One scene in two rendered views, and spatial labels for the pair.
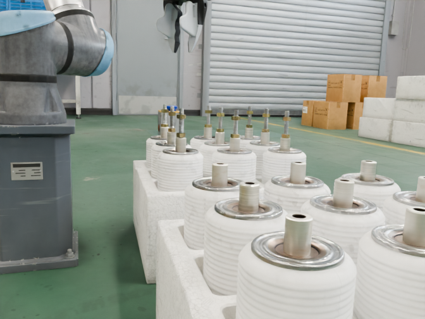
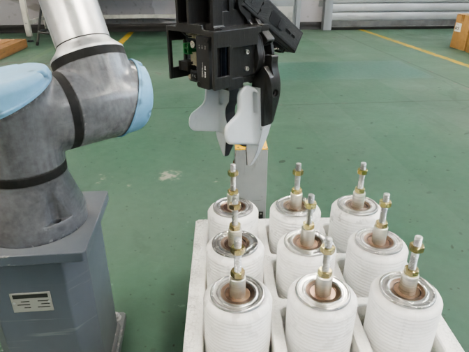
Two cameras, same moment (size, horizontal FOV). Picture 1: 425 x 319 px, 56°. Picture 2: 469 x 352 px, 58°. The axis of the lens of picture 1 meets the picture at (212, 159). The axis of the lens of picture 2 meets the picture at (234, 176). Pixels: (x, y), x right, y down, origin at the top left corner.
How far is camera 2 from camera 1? 48 cm
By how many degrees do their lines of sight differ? 21
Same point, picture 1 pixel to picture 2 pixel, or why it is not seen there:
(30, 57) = (12, 156)
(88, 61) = (111, 128)
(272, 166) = (382, 320)
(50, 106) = (56, 211)
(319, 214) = not seen: outside the picture
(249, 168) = (343, 330)
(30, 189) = (40, 320)
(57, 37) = (53, 112)
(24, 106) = (15, 223)
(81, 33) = (96, 91)
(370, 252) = not seen: outside the picture
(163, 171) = (209, 327)
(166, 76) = not seen: outside the picture
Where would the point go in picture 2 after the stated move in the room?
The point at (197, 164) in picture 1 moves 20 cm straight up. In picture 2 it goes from (258, 325) to (263, 191)
